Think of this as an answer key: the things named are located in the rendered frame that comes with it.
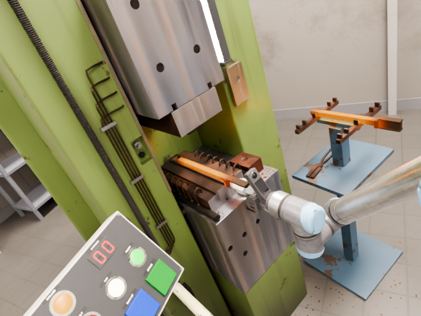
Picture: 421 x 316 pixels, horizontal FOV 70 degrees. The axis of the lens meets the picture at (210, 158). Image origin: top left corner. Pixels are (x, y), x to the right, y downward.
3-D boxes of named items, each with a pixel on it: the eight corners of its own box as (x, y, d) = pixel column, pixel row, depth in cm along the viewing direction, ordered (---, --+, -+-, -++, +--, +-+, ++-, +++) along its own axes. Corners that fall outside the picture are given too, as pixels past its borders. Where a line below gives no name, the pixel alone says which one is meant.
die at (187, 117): (222, 110, 110) (215, 86, 105) (181, 137, 101) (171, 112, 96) (163, 101, 141) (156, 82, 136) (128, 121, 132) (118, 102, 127)
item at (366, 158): (394, 152, 145) (394, 148, 144) (347, 199, 129) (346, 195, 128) (337, 139, 168) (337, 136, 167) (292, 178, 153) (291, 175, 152)
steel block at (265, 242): (294, 239, 151) (278, 168, 129) (245, 294, 134) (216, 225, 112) (222, 202, 193) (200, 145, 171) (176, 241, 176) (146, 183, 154)
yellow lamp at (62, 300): (78, 305, 71) (69, 294, 69) (60, 320, 69) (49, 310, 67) (74, 298, 73) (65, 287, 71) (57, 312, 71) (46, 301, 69)
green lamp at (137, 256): (149, 258, 87) (143, 248, 85) (136, 269, 85) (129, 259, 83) (144, 253, 89) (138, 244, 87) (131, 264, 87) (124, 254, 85)
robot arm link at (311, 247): (334, 244, 103) (331, 219, 97) (313, 267, 99) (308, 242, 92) (311, 232, 110) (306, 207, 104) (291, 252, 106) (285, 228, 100)
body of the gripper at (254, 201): (245, 207, 113) (270, 219, 104) (240, 190, 109) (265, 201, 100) (259, 195, 117) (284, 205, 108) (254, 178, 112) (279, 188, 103)
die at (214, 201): (245, 184, 127) (240, 168, 123) (212, 213, 118) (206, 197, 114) (189, 162, 158) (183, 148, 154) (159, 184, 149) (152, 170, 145)
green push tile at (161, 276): (177, 273, 91) (159, 258, 89) (165, 295, 85) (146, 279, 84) (174, 274, 92) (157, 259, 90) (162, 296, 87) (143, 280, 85)
